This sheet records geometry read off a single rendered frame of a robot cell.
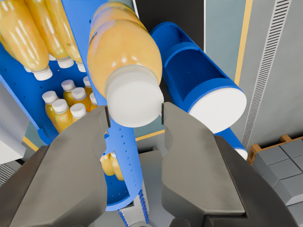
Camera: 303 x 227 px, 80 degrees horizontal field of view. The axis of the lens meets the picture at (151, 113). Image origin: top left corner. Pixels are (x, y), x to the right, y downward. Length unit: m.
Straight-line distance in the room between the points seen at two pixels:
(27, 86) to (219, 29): 1.64
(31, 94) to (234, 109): 0.78
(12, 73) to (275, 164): 3.49
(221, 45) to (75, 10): 1.73
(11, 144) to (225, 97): 0.78
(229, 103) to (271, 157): 2.85
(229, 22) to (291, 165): 2.51
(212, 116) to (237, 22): 1.27
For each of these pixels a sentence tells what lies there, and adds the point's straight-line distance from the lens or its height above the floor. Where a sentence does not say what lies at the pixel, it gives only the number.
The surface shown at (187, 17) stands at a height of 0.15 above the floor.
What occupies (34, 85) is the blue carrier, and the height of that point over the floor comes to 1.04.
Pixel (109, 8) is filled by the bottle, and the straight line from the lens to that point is 0.25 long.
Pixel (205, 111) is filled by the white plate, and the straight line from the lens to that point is 0.82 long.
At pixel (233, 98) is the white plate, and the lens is 0.85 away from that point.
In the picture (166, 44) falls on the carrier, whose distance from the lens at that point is 1.57.
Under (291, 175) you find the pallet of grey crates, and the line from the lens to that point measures 3.58.
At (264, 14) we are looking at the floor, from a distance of 2.14.
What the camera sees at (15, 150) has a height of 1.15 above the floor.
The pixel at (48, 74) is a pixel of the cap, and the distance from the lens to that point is 0.53.
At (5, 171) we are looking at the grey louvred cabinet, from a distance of 2.52.
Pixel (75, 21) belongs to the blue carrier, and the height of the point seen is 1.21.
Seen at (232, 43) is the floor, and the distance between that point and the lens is 2.06.
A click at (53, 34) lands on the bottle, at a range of 0.51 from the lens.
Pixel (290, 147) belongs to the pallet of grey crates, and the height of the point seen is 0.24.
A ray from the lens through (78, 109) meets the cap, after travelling 0.53.
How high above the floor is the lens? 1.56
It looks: 46 degrees down
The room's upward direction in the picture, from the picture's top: 162 degrees clockwise
